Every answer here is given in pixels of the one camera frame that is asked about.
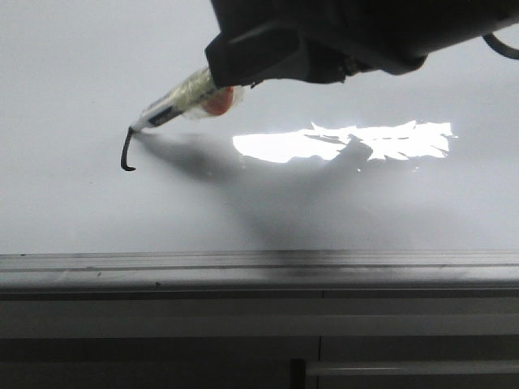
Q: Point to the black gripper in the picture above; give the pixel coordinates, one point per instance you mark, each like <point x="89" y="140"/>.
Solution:
<point x="325" y="41"/>

